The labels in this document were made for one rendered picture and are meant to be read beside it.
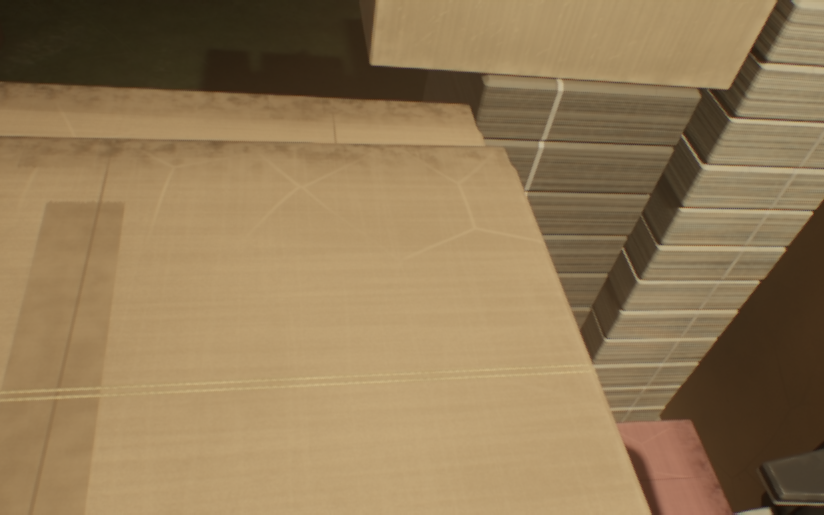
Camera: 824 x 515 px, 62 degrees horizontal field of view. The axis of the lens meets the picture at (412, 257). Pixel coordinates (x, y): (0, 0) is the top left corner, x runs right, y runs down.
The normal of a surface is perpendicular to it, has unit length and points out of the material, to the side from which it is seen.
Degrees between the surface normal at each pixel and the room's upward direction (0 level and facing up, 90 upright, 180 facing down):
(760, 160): 90
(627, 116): 90
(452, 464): 0
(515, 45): 90
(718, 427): 90
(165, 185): 0
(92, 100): 0
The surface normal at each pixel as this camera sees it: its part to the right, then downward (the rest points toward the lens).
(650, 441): 0.15, -0.69
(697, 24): 0.12, 0.72
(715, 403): -0.98, 0.00
